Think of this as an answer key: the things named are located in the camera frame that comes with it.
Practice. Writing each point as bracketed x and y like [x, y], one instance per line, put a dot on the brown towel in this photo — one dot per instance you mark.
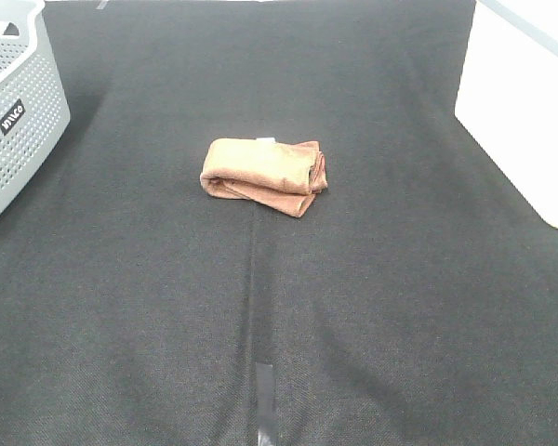
[285, 177]

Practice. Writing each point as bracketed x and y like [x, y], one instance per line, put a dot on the black table cloth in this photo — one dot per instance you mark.
[414, 303]

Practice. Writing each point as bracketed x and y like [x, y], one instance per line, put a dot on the white woven storage box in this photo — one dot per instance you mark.
[508, 95]

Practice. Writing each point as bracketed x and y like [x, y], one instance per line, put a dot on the grey perforated laundry basket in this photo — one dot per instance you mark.
[34, 111]

